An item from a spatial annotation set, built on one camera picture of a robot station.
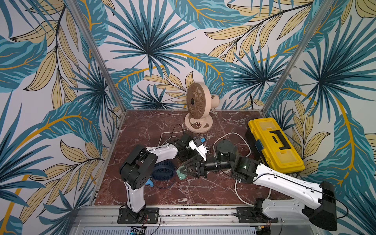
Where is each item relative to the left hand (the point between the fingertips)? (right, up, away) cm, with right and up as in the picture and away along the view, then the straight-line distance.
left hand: (195, 157), depth 92 cm
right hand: (-7, +3, -34) cm, 35 cm away
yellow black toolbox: (+41, +8, -12) cm, 44 cm away
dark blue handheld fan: (-18, -7, -11) cm, 22 cm away
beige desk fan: (+3, +35, -4) cm, 36 cm away
